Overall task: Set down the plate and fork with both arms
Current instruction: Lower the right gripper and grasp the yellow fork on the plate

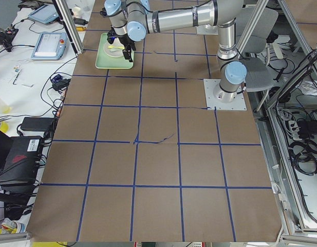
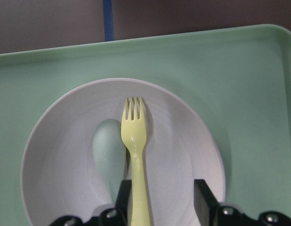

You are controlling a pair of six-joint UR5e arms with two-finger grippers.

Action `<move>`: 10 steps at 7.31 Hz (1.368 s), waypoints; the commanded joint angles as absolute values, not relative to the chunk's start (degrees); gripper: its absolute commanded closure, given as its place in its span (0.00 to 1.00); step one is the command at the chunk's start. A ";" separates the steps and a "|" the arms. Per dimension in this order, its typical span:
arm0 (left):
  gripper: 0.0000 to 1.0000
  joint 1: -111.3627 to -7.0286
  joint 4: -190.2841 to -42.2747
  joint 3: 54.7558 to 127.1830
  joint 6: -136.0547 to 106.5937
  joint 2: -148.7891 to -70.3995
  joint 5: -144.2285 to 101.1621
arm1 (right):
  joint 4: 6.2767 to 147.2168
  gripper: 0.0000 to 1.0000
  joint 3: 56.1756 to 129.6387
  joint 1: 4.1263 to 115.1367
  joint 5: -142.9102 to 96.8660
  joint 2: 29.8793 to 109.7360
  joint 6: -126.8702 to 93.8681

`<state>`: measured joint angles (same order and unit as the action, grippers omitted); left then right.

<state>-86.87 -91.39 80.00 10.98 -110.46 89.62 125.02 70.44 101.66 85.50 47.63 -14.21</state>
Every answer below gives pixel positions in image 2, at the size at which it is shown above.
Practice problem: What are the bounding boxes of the light green tray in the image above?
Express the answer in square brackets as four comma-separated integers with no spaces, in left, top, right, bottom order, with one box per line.
[0,25,291,226]

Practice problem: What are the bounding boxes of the white round plate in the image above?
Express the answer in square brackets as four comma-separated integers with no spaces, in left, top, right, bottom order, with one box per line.
[21,78,225,226]

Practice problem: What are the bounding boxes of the brown paper table cover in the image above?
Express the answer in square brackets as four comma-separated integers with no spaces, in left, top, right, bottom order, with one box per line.
[0,0,291,54]

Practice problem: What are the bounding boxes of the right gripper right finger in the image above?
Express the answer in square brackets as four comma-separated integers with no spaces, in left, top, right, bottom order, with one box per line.
[194,179,218,226]

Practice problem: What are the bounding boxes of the light blue plastic spoon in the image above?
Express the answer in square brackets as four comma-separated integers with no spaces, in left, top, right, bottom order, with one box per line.
[92,119,127,203]

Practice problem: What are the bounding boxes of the yellow plastic fork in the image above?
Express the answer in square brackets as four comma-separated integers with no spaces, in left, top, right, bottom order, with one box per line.
[121,97,150,226]

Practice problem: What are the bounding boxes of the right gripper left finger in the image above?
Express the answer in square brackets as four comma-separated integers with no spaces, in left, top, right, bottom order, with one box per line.
[115,180,132,226]

